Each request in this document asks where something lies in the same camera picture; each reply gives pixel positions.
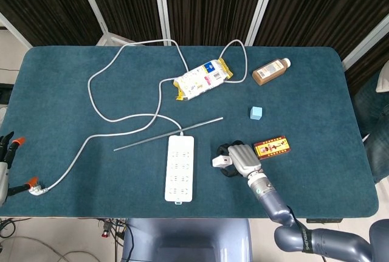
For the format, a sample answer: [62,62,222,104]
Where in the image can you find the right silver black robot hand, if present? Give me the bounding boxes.
[216,141,263,179]

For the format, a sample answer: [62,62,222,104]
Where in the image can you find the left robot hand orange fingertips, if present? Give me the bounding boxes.
[0,131,40,207]

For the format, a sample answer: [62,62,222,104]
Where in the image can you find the white plug adapter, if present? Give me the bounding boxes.
[212,154,233,168]

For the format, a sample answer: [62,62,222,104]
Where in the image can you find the white power strip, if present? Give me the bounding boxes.
[164,135,195,205]

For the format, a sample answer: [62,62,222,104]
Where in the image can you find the red yellow small box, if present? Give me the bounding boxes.
[253,135,292,161]

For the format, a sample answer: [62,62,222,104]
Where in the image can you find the light blue cube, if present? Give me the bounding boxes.
[249,106,263,121]

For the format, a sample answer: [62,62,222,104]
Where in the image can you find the black box on floor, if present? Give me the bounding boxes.
[0,83,13,105]

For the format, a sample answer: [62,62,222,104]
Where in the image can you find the brown bottle white cap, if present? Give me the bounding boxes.
[252,57,292,86]

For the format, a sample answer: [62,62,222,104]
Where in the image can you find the white yellow snack package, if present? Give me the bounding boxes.
[173,58,234,101]

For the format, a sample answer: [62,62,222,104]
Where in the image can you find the blue-grey robot torso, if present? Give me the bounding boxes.
[121,218,253,262]

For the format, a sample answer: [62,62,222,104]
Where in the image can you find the thin metal rod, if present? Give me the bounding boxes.
[113,117,224,152]

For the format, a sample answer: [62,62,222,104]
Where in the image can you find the black table control panel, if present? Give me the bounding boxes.
[306,218,342,224]

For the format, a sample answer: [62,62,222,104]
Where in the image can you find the teal table cloth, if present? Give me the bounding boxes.
[0,45,380,219]

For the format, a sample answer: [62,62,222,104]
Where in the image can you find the dark slatted screen panel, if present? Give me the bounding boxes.
[164,0,270,46]
[253,0,389,61]
[81,0,164,46]
[345,35,389,94]
[0,0,103,47]

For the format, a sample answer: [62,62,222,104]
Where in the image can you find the white screen foot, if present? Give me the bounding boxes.
[96,30,138,46]

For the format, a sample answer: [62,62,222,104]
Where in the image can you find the white power strip cable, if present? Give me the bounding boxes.
[29,39,247,196]

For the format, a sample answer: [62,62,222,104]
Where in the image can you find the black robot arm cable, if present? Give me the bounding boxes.
[285,204,331,262]

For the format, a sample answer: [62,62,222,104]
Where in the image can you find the grey floor cable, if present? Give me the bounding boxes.
[0,236,92,262]

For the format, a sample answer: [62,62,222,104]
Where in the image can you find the white screen frame post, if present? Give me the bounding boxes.
[72,0,109,35]
[244,0,280,47]
[340,14,389,71]
[153,0,171,46]
[0,12,33,49]

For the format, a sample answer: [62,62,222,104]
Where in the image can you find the tangled black cable bundle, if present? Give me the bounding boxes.
[96,218,135,262]

